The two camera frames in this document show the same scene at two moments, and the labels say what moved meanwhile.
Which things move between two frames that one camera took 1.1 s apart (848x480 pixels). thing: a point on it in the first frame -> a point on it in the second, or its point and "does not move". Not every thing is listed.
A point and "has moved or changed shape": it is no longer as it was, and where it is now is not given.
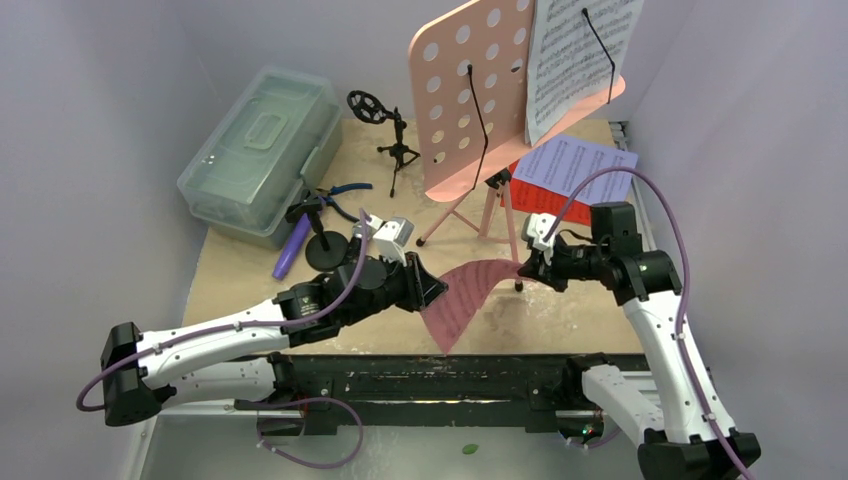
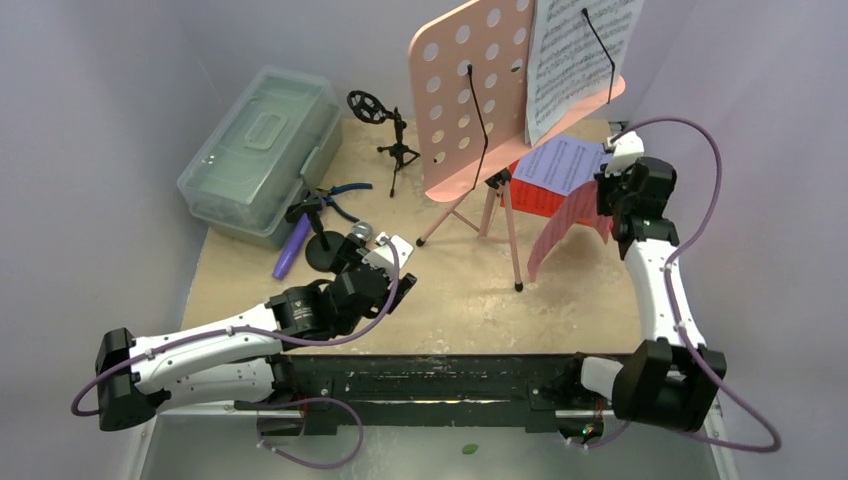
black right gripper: (543, 263) -> (610, 192)
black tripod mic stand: (370, 109) does not move
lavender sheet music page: (563, 164) does not move
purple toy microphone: (292, 247) does not move
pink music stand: (470, 79) does not move
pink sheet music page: (468, 288) has moved or changed shape
